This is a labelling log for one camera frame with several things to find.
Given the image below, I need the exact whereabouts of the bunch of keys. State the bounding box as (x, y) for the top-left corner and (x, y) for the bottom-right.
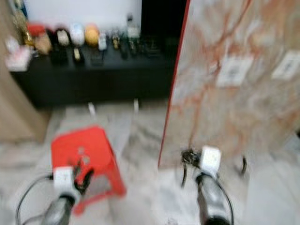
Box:
(181, 149), (194, 165)

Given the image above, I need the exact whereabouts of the red plastic stool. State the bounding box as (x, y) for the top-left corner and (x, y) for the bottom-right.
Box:
(50, 125), (127, 216)

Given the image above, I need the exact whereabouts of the black low cabinet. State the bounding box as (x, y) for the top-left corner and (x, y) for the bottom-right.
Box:
(11, 43), (182, 110)

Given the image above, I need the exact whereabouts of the light wooden cabinet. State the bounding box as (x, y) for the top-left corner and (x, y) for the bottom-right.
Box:
(0, 0), (51, 144)

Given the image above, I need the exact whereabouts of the white and pink box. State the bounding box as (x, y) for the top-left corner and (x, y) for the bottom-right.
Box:
(5, 37), (32, 72)

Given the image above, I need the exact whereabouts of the brown jar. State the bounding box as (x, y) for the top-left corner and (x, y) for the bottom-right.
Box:
(36, 34), (53, 55)

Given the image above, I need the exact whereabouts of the orange round ornament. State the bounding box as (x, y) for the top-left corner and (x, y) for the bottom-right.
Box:
(84, 24), (100, 46)

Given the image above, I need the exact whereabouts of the white round jar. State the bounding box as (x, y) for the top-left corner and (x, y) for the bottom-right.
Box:
(69, 23), (85, 46)

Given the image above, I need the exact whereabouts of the clear glass bottle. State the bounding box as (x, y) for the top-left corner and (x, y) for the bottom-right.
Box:
(126, 15), (141, 39)

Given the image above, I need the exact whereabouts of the gold trophy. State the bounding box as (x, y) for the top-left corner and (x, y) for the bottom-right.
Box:
(13, 0), (34, 47)

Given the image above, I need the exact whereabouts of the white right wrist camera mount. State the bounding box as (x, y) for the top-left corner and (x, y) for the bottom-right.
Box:
(199, 146), (222, 177)

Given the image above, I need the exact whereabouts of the white wall socket plate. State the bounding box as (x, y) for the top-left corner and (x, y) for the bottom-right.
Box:
(215, 55), (254, 88)
(271, 50), (300, 81)

